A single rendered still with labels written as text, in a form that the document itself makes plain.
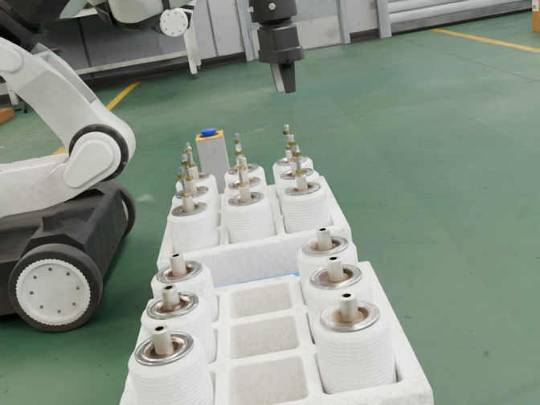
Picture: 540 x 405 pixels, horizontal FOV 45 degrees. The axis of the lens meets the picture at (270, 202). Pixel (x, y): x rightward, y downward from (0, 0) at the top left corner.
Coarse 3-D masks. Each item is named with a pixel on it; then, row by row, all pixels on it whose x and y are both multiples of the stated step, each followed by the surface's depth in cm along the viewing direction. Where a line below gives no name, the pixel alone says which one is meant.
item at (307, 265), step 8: (352, 248) 103; (304, 256) 103; (312, 256) 102; (328, 256) 101; (344, 256) 101; (352, 256) 103; (304, 264) 103; (312, 264) 102; (320, 264) 101; (352, 264) 103; (304, 272) 103; (312, 272) 102; (304, 280) 104; (304, 296) 107
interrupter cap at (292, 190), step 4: (296, 184) 138; (308, 184) 137; (312, 184) 137; (316, 184) 136; (288, 188) 137; (292, 188) 136; (296, 188) 137; (308, 188) 136; (312, 188) 134; (316, 188) 134; (320, 188) 134; (284, 192) 135; (288, 192) 134; (292, 192) 134; (296, 192) 133; (300, 192) 133; (304, 192) 133; (308, 192) 132; (312, 192) 132
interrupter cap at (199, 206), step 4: (196, 204) 137; (200, 204) 136; (204, 204) 136; (176, 208) 137; (180, 208) 136; (196, 208) 135; (200, 208) 134; (204, 208) 133; (172, 212) 134; (176, 212) 134; (180, 212) 134; (184, 212) 134; (188, 212) 133; (192, 212) 132; (196, 212) 132; (176, 216) 133; (180, 216) 132; (184, 216) 132
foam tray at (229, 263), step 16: (320, 176) 167; (272, 192) 161; (272, 208) 149; (336, 208) 142; (224, 224) 145; (336, 224) 133; (224, 240) 135; (256, 240) 132; (272, 240) 131; (288, 240) 130; (304, 240) 131; (160, 256) 133; (192, 256) 130; (208, 256) 130; (224, 256) 131; (240, 256) 131; (256, 256) 131; (272, 256) 131; (288, 256) 131; (224, 272) 132; (240, 272) 132; (256, 272) 132; (272, 272) 132; (288, 272) 132
